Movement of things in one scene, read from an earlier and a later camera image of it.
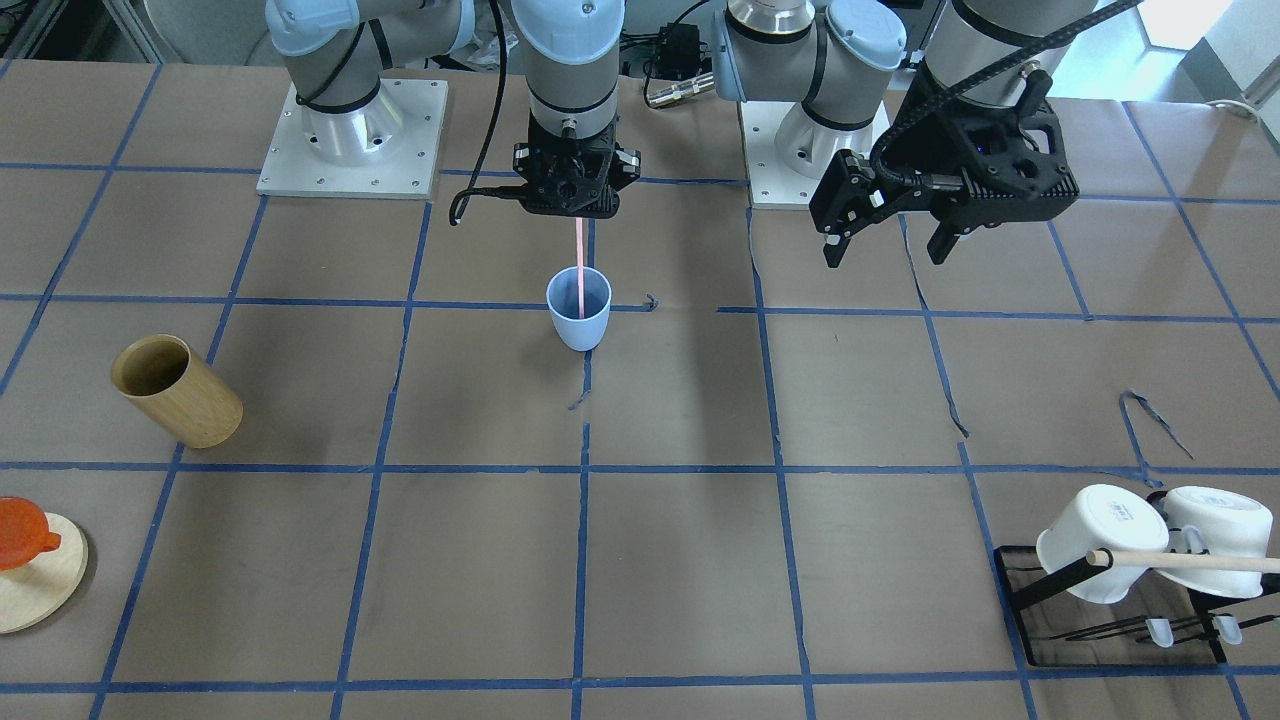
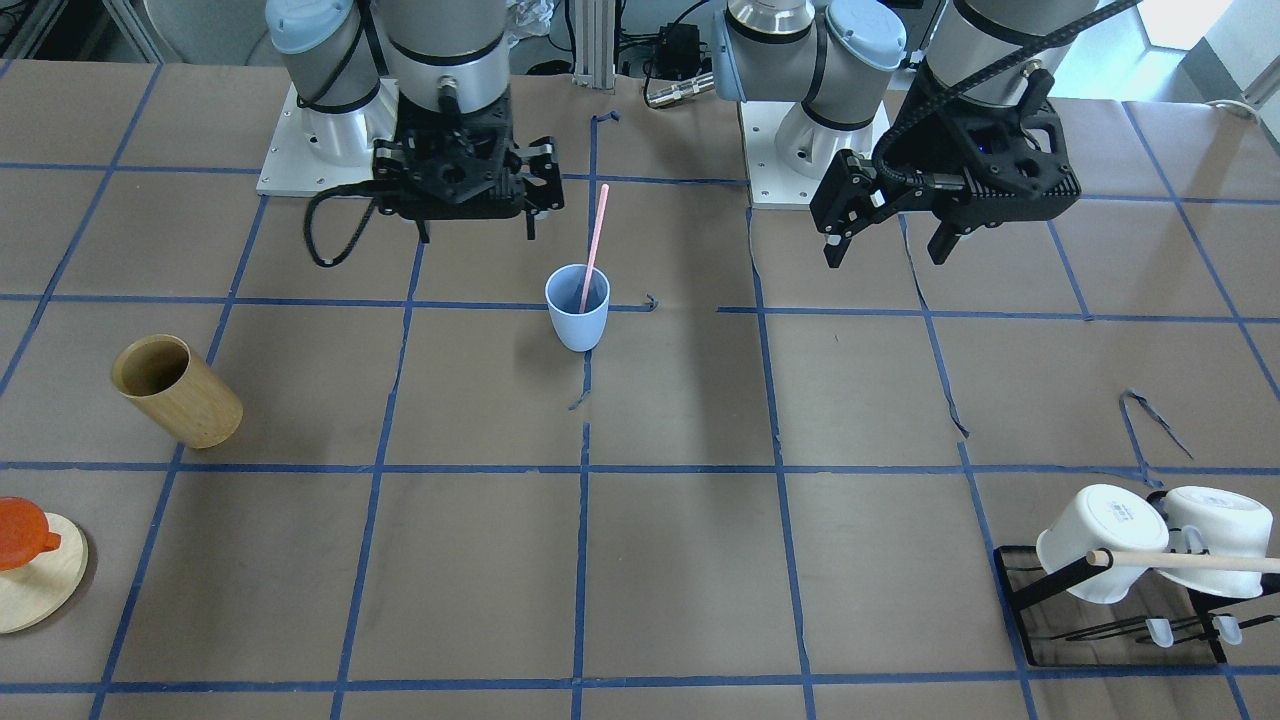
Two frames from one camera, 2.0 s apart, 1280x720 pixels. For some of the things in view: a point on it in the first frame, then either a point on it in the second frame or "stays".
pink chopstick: x=580 y=257 → x=605 y=193
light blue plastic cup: x=579 y=299 stays
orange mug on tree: x=24 y=532 stays
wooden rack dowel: x=1240 y=564 stays
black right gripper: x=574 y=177 → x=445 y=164
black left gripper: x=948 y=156 stays
